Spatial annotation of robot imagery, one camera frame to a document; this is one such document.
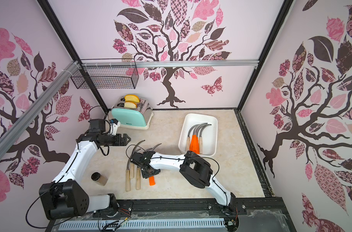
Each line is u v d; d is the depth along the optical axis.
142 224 0.70
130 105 0.97
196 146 0.95
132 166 0.88
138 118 0.98
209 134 1.06
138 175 0.85
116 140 0.73
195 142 0.97
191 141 1.00
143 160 0.67
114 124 0.74
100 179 0.78
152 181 0.83
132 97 1.00
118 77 0.80
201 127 1.07
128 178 0.83
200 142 0.98
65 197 0.40
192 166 0.56
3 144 0.50
